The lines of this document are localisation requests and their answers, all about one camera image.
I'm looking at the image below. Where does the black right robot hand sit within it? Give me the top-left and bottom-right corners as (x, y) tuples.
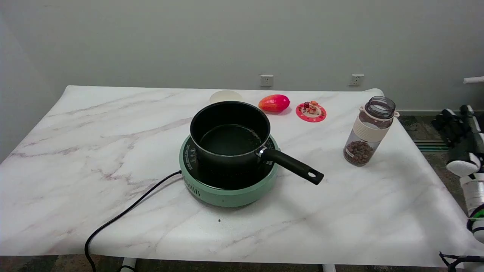
(431, 105), (484, 177)

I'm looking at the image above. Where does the floor vent grille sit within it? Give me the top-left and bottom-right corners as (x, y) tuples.
(413, 140), (451, 153)

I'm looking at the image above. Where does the green induction cooker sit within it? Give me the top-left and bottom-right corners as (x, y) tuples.
(179, 133), (281, 208)

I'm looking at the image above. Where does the red coaster with figurines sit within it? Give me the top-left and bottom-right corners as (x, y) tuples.
(296, 101), (327, 123)

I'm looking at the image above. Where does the black power cable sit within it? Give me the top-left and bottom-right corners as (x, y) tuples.
(84, 170), (183, 272)

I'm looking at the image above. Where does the red mango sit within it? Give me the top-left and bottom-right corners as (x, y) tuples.
(258, 94), (291, 113)

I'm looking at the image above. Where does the black saucepan with handle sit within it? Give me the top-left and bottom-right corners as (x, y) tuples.
(190, 101), (324, 185)

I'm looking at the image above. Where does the clear bottle with brown beans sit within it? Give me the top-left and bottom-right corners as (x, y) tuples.
(343, 96), (400, 167)

